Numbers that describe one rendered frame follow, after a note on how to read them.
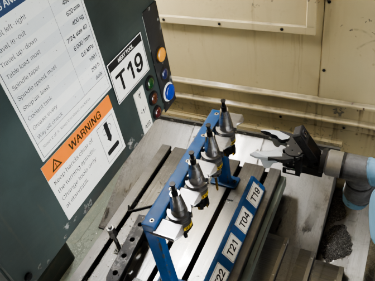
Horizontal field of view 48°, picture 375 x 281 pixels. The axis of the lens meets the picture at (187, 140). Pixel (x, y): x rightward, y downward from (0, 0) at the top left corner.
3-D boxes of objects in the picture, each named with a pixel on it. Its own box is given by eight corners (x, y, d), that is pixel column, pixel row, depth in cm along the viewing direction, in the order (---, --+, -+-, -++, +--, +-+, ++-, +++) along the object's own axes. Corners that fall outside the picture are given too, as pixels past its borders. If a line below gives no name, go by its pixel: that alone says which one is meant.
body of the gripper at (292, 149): (279, 172, 126) (321, 182, 122) (280, 152, 120) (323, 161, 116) (286, 155, 131) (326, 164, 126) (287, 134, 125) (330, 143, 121)
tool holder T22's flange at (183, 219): (177, 203, 113) (176, 197, 111) (196, 211, 110) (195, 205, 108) (164, 221, 109) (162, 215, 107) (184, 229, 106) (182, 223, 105)
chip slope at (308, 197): (335, 192, 180) (340, 148, 162) (291, 352, 136) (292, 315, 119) (153, 150, 215) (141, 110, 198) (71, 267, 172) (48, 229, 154)
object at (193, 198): (205, 194, 113) (204, 192, 112) (197, 209, 109) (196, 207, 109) (181, 188, 115) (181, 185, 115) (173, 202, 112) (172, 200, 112)
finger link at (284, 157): (268, 164, 121) (299, 162, 120) (268, 160, 120) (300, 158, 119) (266, 153, 124) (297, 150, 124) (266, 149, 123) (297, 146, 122)
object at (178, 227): (187, 226, 106) (187, 224, 105) (178, 243, 102) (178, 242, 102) (163, 219, 109) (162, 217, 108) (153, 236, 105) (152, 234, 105)
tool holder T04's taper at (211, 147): (207, 145, 124) (204, 127, 119) (221, 147, 122) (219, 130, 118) (202, 155, 121) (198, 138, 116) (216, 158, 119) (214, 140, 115)
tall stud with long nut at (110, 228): (125, 247, 141) (115, 223, 132) (121, 253, 139) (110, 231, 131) (118, 245, 142) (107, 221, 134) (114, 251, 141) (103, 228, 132)
